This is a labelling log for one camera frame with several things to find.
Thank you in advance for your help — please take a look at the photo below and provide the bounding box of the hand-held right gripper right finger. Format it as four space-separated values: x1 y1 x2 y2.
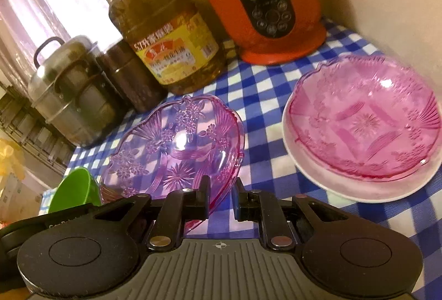
233 179 349 251

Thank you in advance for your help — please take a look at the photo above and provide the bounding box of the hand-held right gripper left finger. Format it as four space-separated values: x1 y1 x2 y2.
93 176 211 251

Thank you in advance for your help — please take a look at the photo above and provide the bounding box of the brown slatted panel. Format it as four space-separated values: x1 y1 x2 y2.
0 82 75 171

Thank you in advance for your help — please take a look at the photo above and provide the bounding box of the white round plate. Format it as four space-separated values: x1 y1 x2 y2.
281 93 436 204

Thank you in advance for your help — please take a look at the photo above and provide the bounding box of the yellow plastic bag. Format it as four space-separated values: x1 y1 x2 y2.
0 138 26 183

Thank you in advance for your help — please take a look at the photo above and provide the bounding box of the blue white checkered tablecloth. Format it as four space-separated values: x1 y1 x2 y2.
41 19 442 300

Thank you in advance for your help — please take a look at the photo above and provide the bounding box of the pink transparent plastic plate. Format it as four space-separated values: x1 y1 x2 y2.
289 56 436 180
98 94 246 231

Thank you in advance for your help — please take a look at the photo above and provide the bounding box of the stainless steel steamer pot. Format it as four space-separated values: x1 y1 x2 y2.
28 37 130 148

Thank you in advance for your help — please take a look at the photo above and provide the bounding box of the yellow-capped cooking oil bottle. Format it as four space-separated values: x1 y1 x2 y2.
90 0 225 95

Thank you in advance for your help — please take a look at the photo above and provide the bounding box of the green plastic bowl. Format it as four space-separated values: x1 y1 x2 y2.
48 167 103 215

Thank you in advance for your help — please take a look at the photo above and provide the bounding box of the dark brown jar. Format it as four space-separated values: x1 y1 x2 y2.
96 41 170 113

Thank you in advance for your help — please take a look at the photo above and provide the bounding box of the red electric pressure cooker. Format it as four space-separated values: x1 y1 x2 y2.
190 0 327 65

